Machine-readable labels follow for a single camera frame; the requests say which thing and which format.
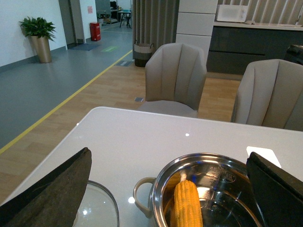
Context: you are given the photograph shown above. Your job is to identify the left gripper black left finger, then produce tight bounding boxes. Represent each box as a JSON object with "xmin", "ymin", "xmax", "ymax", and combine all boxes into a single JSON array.
[{"xmin": 0, "ymin": 148, "xmax": 92, "ymax": 227}]

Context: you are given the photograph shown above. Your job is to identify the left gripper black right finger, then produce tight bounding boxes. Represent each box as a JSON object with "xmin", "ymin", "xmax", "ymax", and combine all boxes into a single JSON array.
[{"xmin": 246, "ymin": 152, "xmax": 303, "ymax": 227}]

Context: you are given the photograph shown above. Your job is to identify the glass lid with gold knob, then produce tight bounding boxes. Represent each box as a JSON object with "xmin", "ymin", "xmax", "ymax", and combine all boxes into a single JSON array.
[{"xmin": 73, "ymin": 180, "xmax": 120, "ymax": 227}]

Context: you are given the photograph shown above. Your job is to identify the yellow corn cob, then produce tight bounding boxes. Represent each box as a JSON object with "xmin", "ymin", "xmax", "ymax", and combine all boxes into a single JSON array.
[{"xmin": 170, "ymin": 174, "xmax": 203, "ymax": 227}]

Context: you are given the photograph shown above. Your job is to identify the right beige upholstered chair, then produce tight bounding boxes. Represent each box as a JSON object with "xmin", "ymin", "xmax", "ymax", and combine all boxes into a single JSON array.
[{"xmin": 231, "ymin": 59, "xmax": 303, "ymax": 131}]

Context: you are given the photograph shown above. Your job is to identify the beige upholstered chair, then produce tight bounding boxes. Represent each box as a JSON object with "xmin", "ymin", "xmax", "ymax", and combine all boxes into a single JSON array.
[
  {"xmin": 138, "ymin": 43, "xmax": 207, "ymax": 118},
  {"xmin": 231, "ymin": 59, "xmax": 303, "ymax": 131}
]

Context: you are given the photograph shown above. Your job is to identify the dark kitchen counter cabinet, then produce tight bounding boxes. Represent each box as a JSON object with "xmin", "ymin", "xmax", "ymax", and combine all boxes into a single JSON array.
[{"xmin": 206, "ymin": 24, "xmax": 303, "ymax": 75}]

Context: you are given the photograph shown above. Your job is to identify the left beige upholstered chair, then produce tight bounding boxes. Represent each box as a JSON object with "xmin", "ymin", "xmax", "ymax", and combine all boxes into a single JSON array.
[{"xmin": 138, "ymin": 43, "xmax": 207, "ymax": 118}]

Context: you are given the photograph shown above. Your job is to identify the potted green plant gold planter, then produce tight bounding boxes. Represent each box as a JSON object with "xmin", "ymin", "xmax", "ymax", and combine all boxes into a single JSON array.
[{"xmin": 19, "ymin": 17, "xmax": 55, "ymax": 63}]

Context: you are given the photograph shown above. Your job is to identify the woven laundry basket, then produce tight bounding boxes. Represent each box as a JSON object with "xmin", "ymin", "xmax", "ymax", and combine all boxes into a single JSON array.
[{"xmin": 133, "ymin": 40, "xmax": 154, "ymax": 67}]

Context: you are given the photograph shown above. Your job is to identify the red fire extinguisher box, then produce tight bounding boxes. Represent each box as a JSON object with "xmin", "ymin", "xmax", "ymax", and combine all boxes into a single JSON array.
[{"xmin": 89, "ymin": 22, "xmax": 101, "ymax": 41}]

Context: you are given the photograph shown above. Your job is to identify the white microwave oven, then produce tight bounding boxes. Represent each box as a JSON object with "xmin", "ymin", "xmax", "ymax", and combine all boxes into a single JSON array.
[{"xmin": 215, "ymin": 5, "xmax": 249, "ymax": 23}]

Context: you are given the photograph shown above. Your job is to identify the white refrigerator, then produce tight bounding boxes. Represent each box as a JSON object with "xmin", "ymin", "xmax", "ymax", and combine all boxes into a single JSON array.
[{"xmin": 176, "ymin": 0, "xmax": 218, "ymax": 60}]

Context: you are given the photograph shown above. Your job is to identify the distant table with black legs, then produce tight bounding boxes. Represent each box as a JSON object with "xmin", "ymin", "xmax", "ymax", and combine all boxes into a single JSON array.
[{"xmin": 118, "ymin": 9, "xmax": 132, "ymax": 28}]

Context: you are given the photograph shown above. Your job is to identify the grey curtain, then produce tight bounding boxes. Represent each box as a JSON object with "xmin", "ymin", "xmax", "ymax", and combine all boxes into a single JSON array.
[{"xmin": 132, "ymin": 0, "xmax": 180, "ymax": 50}]

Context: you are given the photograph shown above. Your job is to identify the steel pot with beige handles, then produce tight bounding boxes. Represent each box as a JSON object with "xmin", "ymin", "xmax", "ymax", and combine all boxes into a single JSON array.
[{"xmin": 133, "ymin": 153, "xmax": 266, "ymax": 227}]

